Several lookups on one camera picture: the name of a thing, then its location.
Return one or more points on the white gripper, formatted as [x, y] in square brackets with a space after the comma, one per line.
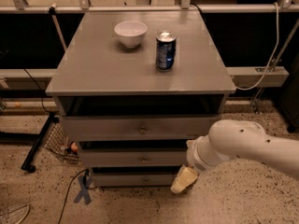
[195, 157]

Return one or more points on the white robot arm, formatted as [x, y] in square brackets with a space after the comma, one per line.
[229, 139]

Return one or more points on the grey drawer cabinet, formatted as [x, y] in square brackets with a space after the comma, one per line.
[100, 77]

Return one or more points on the grey top drawer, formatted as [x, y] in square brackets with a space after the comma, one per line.
[118, 128]

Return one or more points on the blue tape cross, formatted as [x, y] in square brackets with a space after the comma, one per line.
[83, 194]

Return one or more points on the blue soda can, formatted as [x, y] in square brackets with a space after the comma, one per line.
[166, 42]

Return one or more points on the white ceramic bowl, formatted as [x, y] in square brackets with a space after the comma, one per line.
[131, 33]

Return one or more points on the black metal stand leg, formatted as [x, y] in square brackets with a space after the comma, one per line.
[27, 165]

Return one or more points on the white fan grille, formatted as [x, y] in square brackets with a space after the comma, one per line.
[14, 214]

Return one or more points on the wire mesh basket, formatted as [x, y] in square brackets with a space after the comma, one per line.
[58, 144]

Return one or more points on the metal railing frame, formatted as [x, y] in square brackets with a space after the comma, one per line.
[204, 6]

